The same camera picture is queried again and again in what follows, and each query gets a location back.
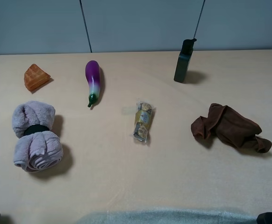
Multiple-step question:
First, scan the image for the gold chocolate snack packet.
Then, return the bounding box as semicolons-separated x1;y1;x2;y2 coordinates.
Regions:
133;101;155;142

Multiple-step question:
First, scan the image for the purple toy eggplant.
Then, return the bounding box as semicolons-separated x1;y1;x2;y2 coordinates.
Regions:
85;60;101;108

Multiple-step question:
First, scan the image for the black pump bottle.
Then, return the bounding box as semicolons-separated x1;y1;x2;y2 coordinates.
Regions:
174;38;197;83

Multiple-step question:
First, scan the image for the crumpled brown cloth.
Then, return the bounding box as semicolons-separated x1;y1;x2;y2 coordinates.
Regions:
191;103;272;154

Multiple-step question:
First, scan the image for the rolled lavender towel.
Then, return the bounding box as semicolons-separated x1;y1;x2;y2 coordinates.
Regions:
12;101;64;173

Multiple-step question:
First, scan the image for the black band around towel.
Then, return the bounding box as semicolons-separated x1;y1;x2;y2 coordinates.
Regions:
23;124;50;136

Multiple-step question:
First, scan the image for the grey foam mat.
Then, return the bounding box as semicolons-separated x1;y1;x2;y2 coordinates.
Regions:
77;210;257;224

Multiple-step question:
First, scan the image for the orange waffle piece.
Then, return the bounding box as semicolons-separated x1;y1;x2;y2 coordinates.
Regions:
24;64;51;91

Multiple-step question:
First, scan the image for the black block bottom right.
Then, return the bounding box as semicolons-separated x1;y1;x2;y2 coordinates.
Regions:
257;212;272;224

